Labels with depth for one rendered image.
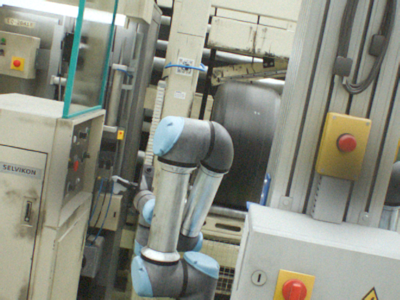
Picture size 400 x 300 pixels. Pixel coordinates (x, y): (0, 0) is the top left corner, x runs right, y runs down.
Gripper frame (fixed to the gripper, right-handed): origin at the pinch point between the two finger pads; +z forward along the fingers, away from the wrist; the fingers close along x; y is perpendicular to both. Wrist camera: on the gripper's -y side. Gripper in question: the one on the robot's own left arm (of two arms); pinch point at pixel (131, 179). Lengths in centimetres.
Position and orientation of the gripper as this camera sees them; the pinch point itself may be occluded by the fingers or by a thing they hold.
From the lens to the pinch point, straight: 195.1
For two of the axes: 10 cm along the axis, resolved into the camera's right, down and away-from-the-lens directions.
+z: -3.7, -2.0, 9.1
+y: -3.0, 9.5, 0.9
